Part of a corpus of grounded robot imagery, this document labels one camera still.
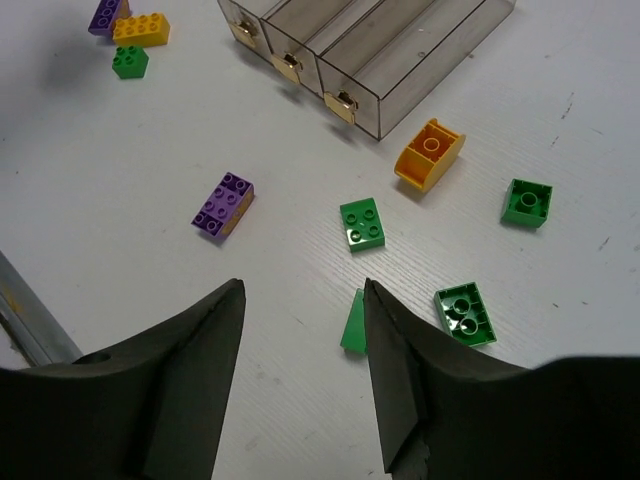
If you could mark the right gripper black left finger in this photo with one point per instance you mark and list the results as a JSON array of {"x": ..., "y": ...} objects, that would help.
[{"x": 149, "y": 407}]

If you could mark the purple long lego brick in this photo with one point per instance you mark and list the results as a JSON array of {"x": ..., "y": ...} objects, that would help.
[{"x": 224, "y": 208}]

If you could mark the purple small lego brick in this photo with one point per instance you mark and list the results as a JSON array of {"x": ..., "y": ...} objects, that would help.
[{"x": 106, "y": 15}]

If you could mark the orange curved lego brick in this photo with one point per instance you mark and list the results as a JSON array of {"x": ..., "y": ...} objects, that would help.
[{"x": 429, "y": 155}]

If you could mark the aluminium front rail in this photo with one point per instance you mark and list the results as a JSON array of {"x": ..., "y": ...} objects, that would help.
[{"x": 36, "y": 332}]

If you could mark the yellow long lego brick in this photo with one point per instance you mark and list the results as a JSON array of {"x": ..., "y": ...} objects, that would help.
[{"x": 144, "y": 31}]

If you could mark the green lego centre two-by-two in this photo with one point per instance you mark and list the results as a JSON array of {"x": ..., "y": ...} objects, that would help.
[{"x": 362, "y": 225}]

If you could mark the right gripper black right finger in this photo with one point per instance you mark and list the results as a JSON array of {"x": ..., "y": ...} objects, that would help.
[{"x": 447, "y": 411}]

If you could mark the green curved lego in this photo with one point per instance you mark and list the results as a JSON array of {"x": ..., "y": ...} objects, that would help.
[{"x": 354, "y": 335}]

